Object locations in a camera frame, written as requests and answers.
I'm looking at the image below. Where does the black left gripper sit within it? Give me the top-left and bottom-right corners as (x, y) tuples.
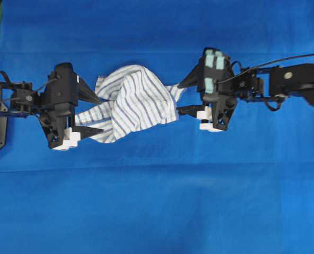
(39, 62), (103, 151)

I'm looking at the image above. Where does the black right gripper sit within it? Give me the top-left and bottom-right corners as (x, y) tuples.
(176, 48), (237, 132)

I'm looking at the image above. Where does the blue striped white towel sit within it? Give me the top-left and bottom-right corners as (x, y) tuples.
(75, 65), (185, 143)

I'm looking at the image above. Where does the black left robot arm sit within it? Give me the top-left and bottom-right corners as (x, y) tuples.
(0, 62), (103, 151)

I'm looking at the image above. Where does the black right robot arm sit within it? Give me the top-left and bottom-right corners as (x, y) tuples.
(177, 48), (314, 132)

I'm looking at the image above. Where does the blue table cloth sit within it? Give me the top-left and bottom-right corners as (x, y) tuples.
(0, 1), (314, 253)

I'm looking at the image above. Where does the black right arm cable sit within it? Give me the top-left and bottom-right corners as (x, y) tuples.
(214, 52), (314, 87)

